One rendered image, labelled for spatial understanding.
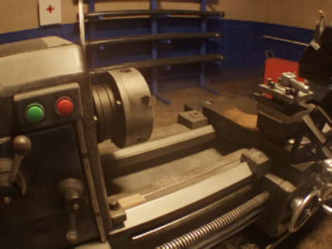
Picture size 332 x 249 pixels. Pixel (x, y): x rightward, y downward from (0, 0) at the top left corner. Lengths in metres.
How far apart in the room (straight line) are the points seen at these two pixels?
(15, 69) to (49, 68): 0.07
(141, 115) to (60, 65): 0.32
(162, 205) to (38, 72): 0.54
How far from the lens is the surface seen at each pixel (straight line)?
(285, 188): 1.01
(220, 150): 1.32
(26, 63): 0.50
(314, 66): 0.40
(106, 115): 0.72
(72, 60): 0.50
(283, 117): 0.94
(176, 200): 0.82
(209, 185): 0.88
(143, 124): 0.73
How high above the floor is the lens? 1.39
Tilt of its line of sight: 25 degrees down
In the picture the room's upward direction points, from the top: straight up
